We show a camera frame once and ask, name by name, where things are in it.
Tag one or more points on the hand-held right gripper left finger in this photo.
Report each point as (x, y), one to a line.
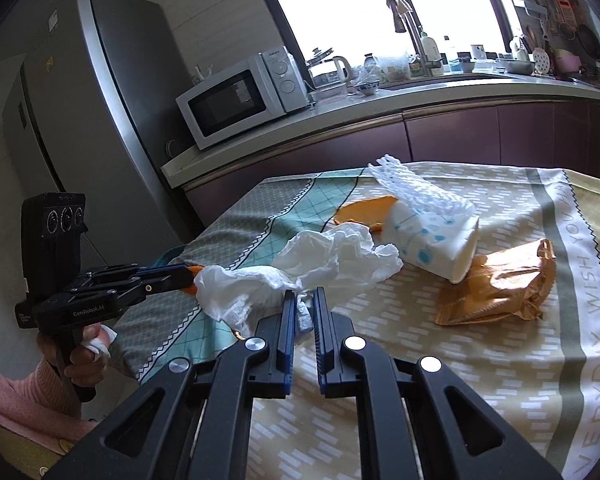
(287, 330)

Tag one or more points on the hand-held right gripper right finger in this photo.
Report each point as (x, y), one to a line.
(322, 335)

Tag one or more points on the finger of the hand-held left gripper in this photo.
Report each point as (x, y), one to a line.
(165, 286)
(155, 271)

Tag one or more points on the small orange peel piece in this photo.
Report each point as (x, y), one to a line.
(196, 271)

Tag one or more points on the white plastic bag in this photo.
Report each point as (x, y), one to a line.
(235, 290)

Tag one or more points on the white tissue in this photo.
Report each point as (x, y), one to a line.
(340, 255)

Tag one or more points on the large orange peel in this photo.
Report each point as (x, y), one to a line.
(360, 212)

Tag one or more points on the white paper cup blue dots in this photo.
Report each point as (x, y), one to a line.
(430, 245)

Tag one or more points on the white foam fruit net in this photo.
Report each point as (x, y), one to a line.
(415, 185)

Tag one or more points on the gold foil wrapper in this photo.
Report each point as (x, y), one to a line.
(495, 285)

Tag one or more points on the person's left forearm pink sleeve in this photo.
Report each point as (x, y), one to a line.
(20, 405)

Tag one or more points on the person's left hand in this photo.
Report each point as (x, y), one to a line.
(87, 365)

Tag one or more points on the white finger bandage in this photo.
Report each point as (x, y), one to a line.
(100, 344)

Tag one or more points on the patterned green yellow tablecloth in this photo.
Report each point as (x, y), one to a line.
(430, 385)

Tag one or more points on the silver refrigerator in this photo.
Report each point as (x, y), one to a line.
(80, 110)

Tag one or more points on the white microwave oven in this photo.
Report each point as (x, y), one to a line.
(220, 105)

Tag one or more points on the white kitchen countertop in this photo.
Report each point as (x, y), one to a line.
(330, 115)

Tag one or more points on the clear glass container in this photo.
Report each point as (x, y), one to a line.
(330, 92)

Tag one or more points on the brown base cabinets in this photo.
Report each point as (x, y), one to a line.
(455, 130)

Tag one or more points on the blue patterned white bowl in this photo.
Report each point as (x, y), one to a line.
(367, 88)

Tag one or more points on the glass electric kettle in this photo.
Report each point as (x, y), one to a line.
(332, 70)

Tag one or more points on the clear plastic bag with food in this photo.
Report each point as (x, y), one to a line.
(390, 67)

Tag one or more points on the steel kitchen faucet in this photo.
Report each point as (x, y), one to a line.
(420, 52)

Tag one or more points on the white soap bottle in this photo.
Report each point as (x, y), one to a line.
(431, 47)

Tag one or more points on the white mug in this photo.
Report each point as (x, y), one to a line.
(477, 52)

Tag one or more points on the dark framed window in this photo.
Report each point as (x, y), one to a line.
(340, 5)

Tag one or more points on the metal bowl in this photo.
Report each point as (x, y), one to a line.
(516, 66)

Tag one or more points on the white dotted trivet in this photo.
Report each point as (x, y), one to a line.
(542, 60)

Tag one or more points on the pink pot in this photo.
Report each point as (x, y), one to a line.
(567, 62)

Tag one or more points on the hanging black frying pan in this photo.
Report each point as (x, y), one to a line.
(589, 40)

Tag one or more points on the hanging utensil rack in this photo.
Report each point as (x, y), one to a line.
(564, 7)

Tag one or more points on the white wall hook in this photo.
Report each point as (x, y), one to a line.
(202, 74)

